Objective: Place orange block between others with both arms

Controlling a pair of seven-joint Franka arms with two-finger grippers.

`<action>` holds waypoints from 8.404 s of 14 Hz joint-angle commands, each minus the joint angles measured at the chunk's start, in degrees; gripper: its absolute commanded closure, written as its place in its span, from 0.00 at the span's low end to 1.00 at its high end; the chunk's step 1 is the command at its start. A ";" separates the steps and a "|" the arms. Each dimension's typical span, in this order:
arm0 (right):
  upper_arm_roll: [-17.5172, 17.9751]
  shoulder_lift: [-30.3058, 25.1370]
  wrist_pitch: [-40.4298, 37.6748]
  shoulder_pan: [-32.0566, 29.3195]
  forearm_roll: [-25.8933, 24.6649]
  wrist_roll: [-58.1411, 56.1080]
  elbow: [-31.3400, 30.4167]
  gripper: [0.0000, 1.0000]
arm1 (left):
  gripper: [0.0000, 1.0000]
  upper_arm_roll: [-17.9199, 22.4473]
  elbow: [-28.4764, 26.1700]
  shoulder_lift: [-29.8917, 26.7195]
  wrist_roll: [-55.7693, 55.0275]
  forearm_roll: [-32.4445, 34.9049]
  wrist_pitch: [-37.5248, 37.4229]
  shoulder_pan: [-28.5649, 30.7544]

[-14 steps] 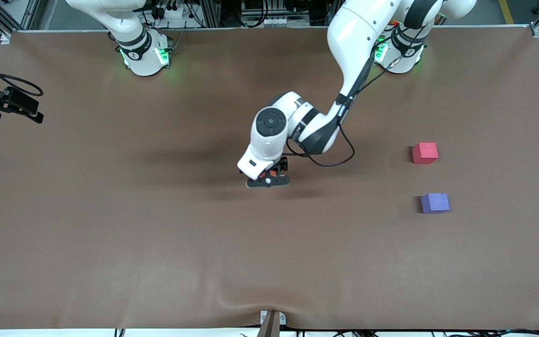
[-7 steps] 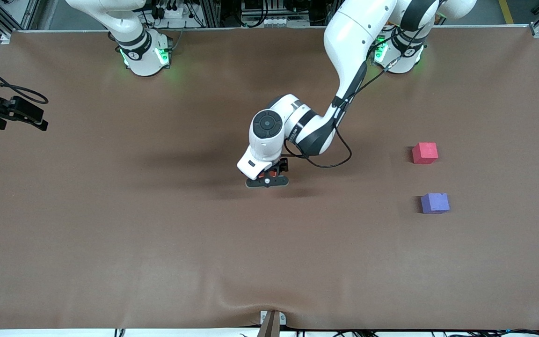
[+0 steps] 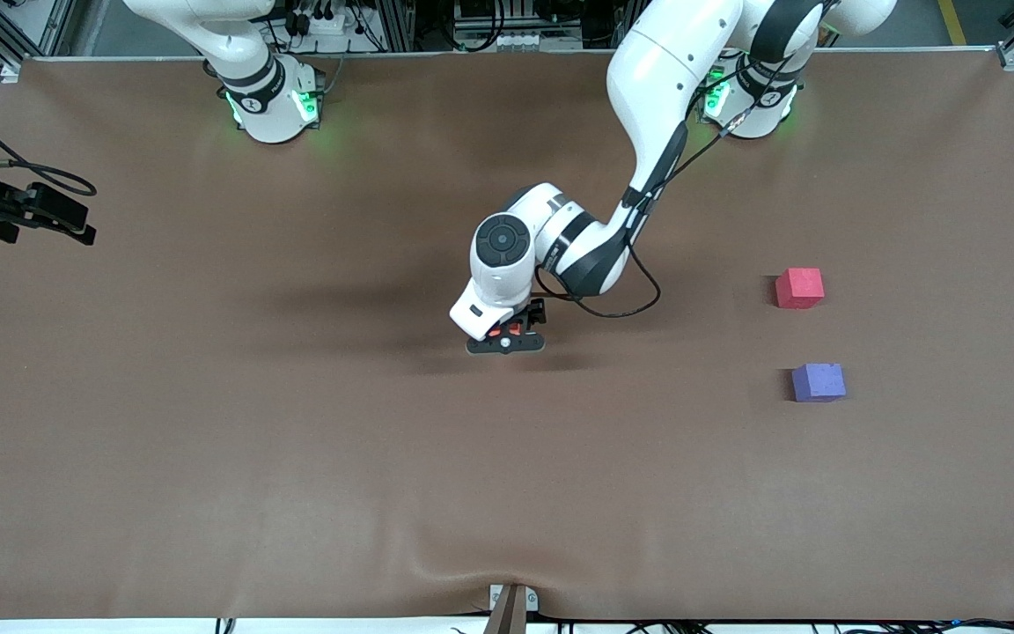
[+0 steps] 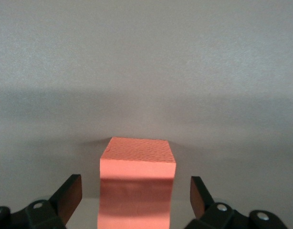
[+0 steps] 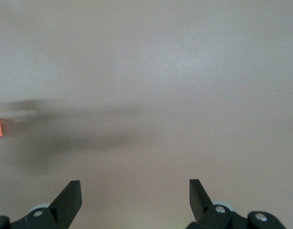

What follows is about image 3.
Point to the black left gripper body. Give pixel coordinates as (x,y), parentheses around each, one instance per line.
(534,313)

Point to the orange foam block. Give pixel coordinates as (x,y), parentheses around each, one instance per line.
(507,329)

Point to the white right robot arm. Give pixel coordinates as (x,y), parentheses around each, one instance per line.
(252,88)

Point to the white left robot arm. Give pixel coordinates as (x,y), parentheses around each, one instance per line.
(674,70)

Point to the brown table mat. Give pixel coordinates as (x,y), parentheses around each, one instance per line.
(507,484)

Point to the red foam block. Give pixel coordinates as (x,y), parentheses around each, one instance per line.
(799,288)

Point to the white connector strip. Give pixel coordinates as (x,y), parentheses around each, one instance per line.
(516,40)

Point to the grey table clamp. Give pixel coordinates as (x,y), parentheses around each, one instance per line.
(511,608)

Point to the purple foam block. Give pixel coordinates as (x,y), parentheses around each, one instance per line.
(819,383)

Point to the white power strip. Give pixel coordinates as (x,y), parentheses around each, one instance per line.
(322,24)

